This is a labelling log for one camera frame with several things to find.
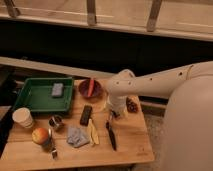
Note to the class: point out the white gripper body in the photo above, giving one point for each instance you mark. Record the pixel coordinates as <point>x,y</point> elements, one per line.
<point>117,104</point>

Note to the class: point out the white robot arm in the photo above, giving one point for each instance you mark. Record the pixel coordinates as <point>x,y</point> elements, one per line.
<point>187,143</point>

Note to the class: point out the small metal cup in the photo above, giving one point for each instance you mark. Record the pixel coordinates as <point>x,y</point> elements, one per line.
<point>56,122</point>

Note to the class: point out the white paper cup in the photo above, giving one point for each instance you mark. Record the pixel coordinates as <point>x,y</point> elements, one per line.
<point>23,117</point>

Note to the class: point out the pine cone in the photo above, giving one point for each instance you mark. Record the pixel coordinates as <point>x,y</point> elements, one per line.
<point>131,106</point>

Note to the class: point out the purple bowl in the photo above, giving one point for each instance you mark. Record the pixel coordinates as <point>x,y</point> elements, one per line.
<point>83,88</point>

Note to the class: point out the black rectangular block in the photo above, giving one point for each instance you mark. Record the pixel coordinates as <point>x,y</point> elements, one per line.
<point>85,115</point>

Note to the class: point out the red utensil in bowl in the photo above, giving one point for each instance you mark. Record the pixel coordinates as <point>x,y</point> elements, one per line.
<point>90,87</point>

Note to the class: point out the yellow banana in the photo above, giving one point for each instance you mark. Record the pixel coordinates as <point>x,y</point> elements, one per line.
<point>92,133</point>

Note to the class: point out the wooden table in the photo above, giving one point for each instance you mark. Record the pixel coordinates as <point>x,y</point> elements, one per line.
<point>133,143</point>

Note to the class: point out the grey blue cloth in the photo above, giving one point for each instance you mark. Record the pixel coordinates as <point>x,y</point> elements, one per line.
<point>77,137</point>

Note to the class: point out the grey sponge block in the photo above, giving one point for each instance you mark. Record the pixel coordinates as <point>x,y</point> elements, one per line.
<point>57,90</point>

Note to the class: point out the green plastic tray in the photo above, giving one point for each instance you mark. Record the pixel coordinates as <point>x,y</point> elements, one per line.
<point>36,95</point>

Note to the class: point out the metal spatula tool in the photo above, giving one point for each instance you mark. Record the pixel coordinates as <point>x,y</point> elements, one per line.
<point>53,148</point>

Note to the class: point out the red yellow apple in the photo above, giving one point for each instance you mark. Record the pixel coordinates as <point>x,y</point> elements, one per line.
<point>40,135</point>

